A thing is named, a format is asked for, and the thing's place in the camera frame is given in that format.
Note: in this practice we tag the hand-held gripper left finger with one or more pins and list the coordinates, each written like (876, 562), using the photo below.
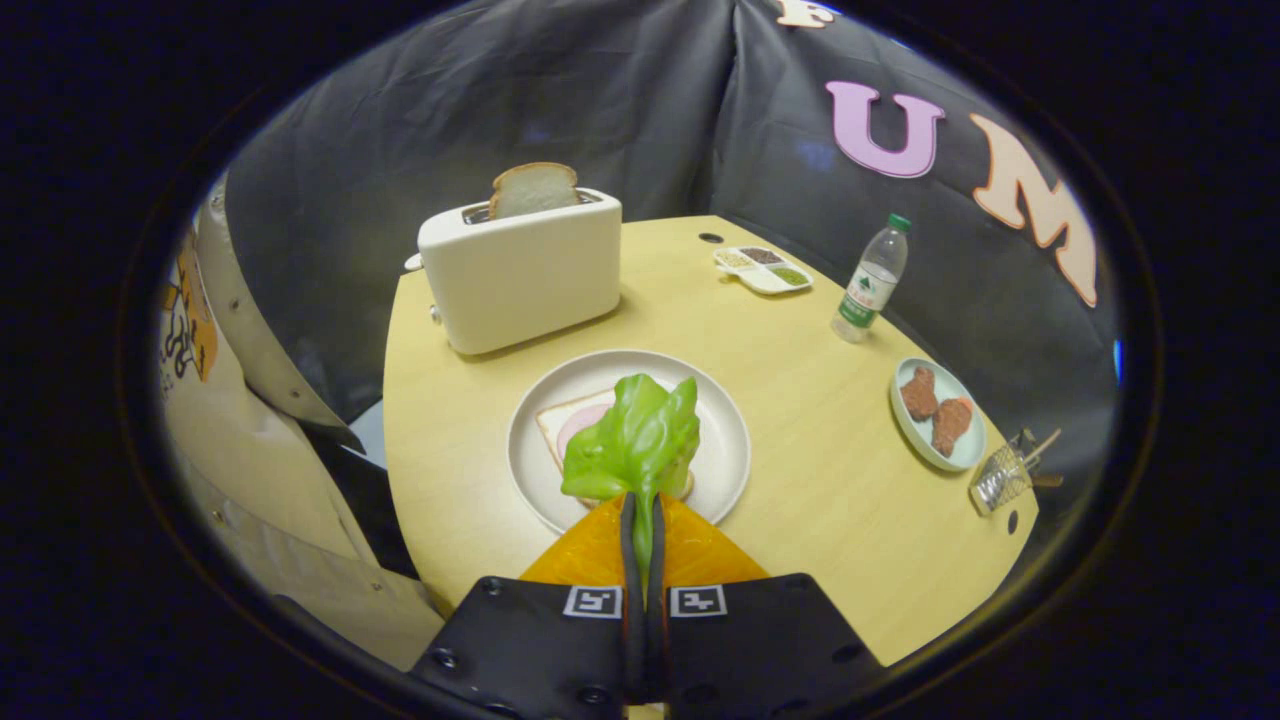
(630, 640)

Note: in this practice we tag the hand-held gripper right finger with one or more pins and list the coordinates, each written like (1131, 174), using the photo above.
(657, 640)

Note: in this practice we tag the green lettuce leaf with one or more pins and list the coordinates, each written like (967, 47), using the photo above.
(635, 440)

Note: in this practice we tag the toasted bread slice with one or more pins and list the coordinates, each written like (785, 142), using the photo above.
(535, 190)

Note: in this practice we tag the large white plate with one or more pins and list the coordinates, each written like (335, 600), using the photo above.
(720, 440)

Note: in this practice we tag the pink ham slice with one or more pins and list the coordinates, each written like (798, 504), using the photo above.
(580, 420)

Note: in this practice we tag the white bread slice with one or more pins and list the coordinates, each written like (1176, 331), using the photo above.
(550, 425)

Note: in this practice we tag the person's black garment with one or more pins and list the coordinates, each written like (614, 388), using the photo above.
(350, 490)

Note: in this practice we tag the small pale blue plate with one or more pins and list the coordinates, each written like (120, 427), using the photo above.
(912, 432)

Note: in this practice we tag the brown meat piece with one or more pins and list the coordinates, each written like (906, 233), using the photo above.
(918, 393)
(950, 425)

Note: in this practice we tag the white toaster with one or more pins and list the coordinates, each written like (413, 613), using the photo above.
(520, 280)

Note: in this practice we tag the white divided seed dish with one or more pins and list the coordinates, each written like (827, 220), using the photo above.
(770, 280)

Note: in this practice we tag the person's beige jacket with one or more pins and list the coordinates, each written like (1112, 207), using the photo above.
(260, 480)

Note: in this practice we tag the clear plastic water bottle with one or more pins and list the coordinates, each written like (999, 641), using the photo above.
(870, 290)

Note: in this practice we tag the wooden utensil stick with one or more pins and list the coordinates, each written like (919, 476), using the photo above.
(1042, 447)

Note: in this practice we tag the black backdrop cloth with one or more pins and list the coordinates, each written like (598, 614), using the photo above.
(450, 100)

